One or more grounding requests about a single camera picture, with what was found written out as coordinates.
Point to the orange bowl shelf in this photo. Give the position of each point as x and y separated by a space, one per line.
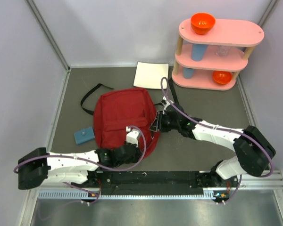
222 77
202 23

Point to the slotted cable duct rail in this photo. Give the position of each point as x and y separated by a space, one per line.
68 193

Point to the pink three-tier shelf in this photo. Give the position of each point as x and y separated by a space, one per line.
214 60

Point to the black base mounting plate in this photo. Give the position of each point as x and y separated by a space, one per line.
155 182

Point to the orange bowl bottom shelf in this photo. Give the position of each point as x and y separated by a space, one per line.
222 77

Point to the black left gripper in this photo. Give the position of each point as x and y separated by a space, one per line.
136 156

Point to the clear glass cup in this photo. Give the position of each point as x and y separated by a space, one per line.
223 51

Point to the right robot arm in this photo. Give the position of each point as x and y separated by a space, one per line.
252 150

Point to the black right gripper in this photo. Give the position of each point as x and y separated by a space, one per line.
158 125

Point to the blue cup shelf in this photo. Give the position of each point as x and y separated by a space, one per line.
198 51
188 72

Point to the red student backpack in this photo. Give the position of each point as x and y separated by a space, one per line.
116 110

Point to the blue cup bottom shelf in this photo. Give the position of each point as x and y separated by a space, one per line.
188 72

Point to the orange bowl top shelf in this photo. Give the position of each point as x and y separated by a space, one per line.
202 23

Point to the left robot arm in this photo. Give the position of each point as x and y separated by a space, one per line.
40 167

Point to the blue snap wallet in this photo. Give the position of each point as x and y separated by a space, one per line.
84 135

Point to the blue cup middle shelf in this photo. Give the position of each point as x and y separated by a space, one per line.
198 51

